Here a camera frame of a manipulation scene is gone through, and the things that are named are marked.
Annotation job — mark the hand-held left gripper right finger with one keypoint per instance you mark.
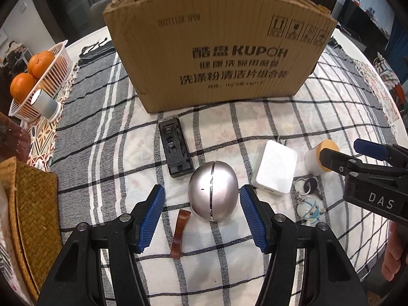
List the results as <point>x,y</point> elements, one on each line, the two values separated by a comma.
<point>255,220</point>

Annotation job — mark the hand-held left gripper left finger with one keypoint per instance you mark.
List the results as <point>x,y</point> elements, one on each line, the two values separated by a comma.
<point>151,220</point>

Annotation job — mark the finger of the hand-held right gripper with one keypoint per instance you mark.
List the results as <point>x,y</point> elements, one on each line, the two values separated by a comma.
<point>338,161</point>
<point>368,146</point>

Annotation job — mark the white cup with orange lid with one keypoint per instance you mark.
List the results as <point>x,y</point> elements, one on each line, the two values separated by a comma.
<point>314,162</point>

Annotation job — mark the brown wooden rest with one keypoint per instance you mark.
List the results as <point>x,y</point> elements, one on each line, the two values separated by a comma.
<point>180,232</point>

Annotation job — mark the silver egg-shaped container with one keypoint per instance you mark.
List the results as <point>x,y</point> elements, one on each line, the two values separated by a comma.
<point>220,191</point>

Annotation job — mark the white rectangular box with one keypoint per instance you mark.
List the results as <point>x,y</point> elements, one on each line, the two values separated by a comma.
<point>274,165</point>

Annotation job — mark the black rectangular device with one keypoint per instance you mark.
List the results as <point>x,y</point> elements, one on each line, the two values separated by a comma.
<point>176,163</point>

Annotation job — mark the brown cardboard box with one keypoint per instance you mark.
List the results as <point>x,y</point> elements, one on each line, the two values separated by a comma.
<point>223,38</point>

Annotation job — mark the person's right hand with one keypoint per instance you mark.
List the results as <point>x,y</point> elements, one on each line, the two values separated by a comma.
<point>393,258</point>

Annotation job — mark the colourful striped bag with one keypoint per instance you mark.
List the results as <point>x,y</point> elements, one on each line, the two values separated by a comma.
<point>390,76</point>

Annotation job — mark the grey checked cloth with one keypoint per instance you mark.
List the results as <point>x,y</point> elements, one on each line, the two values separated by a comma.
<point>216,134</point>

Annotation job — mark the blue curtain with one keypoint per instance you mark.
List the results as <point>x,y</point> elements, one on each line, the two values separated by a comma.
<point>400,47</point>

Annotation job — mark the woven straw tray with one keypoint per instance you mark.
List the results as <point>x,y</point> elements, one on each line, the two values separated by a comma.
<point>35,204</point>

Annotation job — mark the grey and white cylinder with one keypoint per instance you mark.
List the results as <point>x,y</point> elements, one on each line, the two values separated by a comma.
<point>47,103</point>

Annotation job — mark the white plastic basket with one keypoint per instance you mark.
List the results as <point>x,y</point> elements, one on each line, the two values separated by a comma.
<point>54,67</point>

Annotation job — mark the orange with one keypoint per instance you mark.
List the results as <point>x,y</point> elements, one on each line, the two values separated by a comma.
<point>22,87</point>
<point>41,63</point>

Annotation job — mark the grey dining chair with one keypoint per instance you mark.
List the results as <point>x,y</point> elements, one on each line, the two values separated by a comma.
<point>98,12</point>

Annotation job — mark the white shoe rack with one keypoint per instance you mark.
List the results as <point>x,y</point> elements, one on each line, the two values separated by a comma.
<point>16,54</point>

